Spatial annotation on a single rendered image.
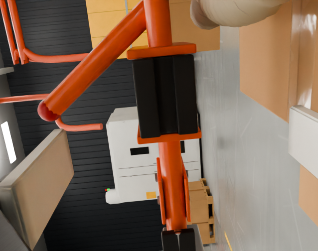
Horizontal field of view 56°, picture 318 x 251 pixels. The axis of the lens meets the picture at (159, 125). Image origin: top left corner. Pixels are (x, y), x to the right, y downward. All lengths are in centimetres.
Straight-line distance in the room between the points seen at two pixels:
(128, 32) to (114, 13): 735
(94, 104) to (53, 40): 259
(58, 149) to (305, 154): 13
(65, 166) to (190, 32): 193
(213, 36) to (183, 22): 22
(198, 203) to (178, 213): 678
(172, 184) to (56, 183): 16
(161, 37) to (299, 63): 14
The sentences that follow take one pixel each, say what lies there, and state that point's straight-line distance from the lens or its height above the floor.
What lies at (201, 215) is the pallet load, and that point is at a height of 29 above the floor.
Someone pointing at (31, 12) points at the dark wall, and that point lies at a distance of 1154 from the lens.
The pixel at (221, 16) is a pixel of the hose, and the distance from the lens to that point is 24.
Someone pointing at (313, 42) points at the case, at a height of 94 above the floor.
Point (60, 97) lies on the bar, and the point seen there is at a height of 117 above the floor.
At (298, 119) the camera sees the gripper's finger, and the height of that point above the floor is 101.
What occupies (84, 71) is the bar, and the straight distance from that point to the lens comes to 30.
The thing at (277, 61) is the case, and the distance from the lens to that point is 37.
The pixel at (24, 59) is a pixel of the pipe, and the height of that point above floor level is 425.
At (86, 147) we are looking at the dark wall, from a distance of 1176.
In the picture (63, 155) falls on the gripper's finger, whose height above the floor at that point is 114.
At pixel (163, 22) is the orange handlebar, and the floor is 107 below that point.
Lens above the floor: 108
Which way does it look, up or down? level
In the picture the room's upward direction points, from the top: 96 degrees counter-clockwise
